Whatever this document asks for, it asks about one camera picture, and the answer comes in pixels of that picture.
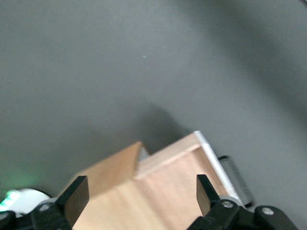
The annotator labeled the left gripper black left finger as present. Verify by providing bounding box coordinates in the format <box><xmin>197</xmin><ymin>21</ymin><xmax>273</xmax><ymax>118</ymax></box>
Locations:
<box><xmin>30</xmin><ymin>175</ymin><xmax>90</xmax><ymax>230</ymax></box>

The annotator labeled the white-fronted wooden drawer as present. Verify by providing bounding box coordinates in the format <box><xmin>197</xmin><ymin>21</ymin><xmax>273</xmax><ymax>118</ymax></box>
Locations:
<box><xmin>134</xmin><ymin>130</ymin><xmax>241</xmax><ymax>216</ymax></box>

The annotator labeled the light wooden drawer cabinet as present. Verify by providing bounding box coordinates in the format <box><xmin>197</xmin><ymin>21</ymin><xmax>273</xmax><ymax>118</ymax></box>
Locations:
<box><xmin>57</xmin><ymin>141</ymin><xmax>202</xmax><ymax>230</ymax></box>

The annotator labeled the black drawer handle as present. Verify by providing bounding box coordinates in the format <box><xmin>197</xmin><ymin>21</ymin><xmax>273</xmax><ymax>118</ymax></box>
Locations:
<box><xmin>217</xmin><ymin>155</ymin><xmax>254</xmax><ymax>208</ymax></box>

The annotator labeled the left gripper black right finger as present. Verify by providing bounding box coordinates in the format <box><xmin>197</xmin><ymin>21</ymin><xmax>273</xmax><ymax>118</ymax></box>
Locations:
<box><xmin>189</xmin><ymin>174</ymin><xmax>241</xmax><ymax>230</ymax></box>

